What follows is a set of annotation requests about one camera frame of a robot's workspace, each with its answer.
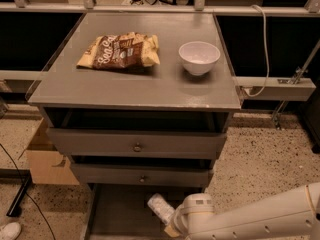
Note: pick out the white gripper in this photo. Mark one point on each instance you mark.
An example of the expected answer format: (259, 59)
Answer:
(196, 205)

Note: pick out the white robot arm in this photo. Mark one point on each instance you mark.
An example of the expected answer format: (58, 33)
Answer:
(292, 213)

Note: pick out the grey bottom drawer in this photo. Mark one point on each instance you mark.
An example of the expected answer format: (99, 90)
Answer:
(120, 212)

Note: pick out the grey drawer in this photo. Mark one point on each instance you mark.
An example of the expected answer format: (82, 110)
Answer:
(120, 212)
(141, 175)
(185, 145)

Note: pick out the grey middle drawer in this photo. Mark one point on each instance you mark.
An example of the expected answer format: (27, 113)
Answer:
(141, 175)

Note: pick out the grey top drawer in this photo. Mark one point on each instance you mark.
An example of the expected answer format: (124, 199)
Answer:
(185, 145)

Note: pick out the grey drawer cabinet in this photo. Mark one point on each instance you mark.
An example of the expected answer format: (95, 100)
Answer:
(163, 98)

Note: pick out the cardboard box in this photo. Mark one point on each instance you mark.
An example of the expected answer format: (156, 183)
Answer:
(46, 164)

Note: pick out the black table leg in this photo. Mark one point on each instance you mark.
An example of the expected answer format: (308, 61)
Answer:
(15, 209)

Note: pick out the white shoe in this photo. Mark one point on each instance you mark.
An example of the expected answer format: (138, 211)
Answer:
(10, 231)

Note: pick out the white bowl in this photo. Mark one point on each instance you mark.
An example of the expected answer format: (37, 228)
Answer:
(198, 58)

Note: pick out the brown sea salt chip bag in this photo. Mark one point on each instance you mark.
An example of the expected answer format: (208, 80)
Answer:
(121, 52)

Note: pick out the metal railing frame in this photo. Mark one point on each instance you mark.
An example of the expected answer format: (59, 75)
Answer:
(160, 4)

